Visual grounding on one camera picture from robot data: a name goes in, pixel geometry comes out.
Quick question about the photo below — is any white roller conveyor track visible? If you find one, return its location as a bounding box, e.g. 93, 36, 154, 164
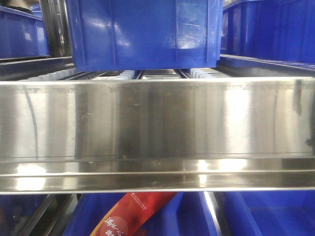
26, 68, 229, 82

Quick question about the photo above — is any red snack package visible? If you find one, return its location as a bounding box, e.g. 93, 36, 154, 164
91, 192, 177, 236

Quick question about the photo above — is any large blue crate on rollers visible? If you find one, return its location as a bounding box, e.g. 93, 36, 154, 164
66, 0, 223, 71

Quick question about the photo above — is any blue crate below with packages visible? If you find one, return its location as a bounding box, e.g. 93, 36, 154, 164
63, 192, 219, 236

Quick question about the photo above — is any blue crate lower right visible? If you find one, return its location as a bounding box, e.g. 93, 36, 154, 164
218, 190, 315, 236

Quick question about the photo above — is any blue crate right upper shelf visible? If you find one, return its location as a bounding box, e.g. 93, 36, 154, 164
220, 0, 315, 64

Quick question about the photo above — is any blue crate far left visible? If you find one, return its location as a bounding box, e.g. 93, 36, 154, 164
0, 6, 50, 59

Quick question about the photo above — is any stainless steel shelf rail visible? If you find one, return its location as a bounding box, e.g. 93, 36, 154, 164
0, 77, 315, 194

